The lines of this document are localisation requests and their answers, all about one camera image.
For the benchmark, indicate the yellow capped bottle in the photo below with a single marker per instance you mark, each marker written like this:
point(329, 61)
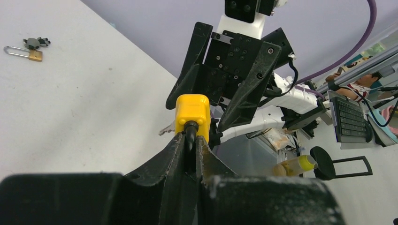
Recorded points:
point(295, 166)

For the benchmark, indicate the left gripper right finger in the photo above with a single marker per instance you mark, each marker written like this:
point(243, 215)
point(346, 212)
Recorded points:
point(208, 164)

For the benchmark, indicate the aluminium frame rail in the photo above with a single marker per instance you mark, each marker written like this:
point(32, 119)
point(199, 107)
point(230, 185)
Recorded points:
point(381, 57)

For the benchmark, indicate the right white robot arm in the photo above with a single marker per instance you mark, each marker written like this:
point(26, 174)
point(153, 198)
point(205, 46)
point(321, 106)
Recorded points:
point(284, 104)

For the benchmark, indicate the yellow padlock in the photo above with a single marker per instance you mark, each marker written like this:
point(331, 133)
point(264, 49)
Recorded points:
point(192, 118)

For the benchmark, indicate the black keyboard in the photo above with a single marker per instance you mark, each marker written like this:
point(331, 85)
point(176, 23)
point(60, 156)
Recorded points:
point(352, 129)

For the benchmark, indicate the black stand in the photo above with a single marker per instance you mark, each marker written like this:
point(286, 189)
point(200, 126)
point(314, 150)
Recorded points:
point(326, 165)

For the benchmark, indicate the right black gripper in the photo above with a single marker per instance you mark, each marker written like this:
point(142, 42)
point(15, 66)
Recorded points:
point(236, 67)

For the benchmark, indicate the small brass padlock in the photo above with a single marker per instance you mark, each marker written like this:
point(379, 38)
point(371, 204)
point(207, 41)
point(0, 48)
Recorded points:
point(31, 49)

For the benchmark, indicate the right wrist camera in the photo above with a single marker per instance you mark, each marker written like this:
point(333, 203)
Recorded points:
point(247, 17)

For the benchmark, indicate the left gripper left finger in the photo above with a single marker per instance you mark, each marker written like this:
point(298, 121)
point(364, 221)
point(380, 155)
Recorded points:
point(157, 169)

